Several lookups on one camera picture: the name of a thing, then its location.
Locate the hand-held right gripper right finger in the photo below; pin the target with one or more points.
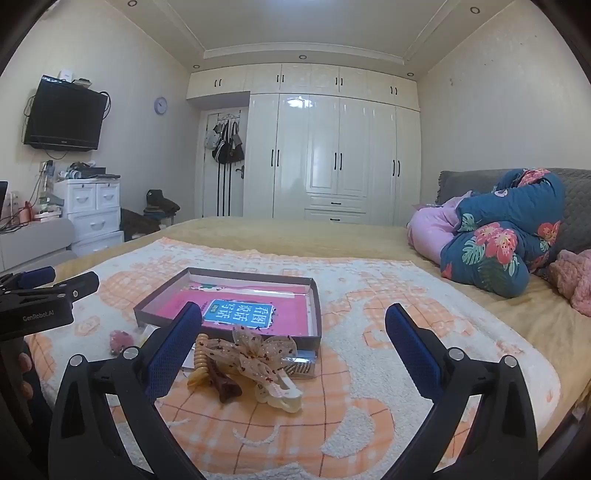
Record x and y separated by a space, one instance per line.
411 350

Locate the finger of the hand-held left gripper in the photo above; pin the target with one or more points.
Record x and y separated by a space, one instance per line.
37 276
74 286

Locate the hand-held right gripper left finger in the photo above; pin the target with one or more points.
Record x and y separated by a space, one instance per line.
173 350

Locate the white card packet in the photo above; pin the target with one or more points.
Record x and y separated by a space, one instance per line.
148 331

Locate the translucent yellow hair clip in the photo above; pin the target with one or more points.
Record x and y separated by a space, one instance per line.
196 381

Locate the pink fuzzy hair accessory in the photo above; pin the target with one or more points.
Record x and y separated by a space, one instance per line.
121 341

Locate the brown hair claw clip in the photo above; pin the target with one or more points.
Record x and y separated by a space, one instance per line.
224 390

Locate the cream claw clip with bow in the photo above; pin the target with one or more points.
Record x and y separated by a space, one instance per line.
258 353

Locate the brown cardboard box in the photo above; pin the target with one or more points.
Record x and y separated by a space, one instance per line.
304 342

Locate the person's left hand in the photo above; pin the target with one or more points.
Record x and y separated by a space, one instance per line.
25 374

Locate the grey desk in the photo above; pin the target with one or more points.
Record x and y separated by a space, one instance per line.
32 244

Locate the orange and white printed blanket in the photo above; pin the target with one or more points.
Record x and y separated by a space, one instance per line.
369 392

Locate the white plastic drawer cabinet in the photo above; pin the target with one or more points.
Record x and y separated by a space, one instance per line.
92 217

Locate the dark bag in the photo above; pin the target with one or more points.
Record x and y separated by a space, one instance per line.
138 224

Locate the black set-top box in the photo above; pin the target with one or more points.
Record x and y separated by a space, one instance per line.
99 173

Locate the pink book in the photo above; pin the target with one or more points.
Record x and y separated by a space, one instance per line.
286 314

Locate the pile of dark clothes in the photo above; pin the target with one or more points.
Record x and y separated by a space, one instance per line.
159 203

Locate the pink pillow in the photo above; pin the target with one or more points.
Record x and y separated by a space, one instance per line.
429 230

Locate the blue floral quilt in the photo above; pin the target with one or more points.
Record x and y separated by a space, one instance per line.
498 240

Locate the bed with yellow sheet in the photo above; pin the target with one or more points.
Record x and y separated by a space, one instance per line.
323 235

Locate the white door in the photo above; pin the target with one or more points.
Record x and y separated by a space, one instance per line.
210 184

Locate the pink fuzzy blanket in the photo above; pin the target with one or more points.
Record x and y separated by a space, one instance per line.
577 277

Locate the white router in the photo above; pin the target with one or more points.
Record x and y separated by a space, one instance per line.
68 76

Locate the bags hanging on door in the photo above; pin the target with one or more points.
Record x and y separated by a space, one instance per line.
226 143

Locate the white glossy wardrobe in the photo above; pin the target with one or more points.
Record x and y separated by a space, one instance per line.
323 147

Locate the grey quilted headboard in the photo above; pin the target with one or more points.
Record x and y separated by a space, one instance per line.
577 203

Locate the black wall television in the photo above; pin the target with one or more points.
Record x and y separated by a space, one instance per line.
64 115

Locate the round wall clock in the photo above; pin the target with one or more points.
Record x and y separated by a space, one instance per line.
160 105

